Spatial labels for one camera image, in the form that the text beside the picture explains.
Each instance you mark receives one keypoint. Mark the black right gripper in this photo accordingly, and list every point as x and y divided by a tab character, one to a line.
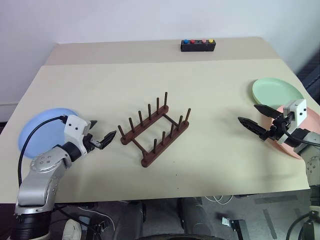
277	127

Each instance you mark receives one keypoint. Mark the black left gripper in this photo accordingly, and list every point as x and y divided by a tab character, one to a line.
87	143

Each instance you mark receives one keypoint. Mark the green plate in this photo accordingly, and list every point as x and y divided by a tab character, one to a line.
272	91

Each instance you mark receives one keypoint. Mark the pink-red plate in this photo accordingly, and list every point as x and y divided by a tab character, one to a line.
310	120

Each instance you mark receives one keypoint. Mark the blue plate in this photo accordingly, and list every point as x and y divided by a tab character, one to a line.
47	135

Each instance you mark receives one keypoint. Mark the brown wooden dish rack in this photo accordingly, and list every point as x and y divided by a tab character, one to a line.
164	144

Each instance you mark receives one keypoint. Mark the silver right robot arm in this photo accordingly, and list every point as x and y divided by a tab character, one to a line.
312	165

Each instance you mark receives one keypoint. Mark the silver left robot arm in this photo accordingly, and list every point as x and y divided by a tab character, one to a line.
37	185

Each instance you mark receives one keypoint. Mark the large beige table mat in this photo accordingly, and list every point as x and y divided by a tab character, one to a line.
100	87

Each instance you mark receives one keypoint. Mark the dark woven-pattern object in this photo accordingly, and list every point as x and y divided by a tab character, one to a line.
311	72

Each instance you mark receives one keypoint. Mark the yellow push button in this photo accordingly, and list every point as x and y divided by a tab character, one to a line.
211	40

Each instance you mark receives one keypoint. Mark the black button box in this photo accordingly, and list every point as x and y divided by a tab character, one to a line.
197	47

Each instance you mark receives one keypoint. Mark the pink push button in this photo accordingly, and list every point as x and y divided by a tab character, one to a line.
204	40

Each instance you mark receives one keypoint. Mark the white sneaker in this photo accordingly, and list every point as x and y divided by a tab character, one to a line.
72	230

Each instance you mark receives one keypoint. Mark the blue push button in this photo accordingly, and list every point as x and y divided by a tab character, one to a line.
185	41

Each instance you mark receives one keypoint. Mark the black table foot with caster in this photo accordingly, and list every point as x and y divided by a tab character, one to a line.
235	225

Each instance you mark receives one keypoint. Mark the dark grey rounded shape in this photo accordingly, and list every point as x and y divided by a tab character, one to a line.
195	217

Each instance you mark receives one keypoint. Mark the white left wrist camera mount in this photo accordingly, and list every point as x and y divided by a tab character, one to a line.
73	127

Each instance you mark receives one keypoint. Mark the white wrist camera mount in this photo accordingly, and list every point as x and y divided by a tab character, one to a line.
73	127
298	110

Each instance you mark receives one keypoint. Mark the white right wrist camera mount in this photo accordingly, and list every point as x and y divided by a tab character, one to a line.
298	110

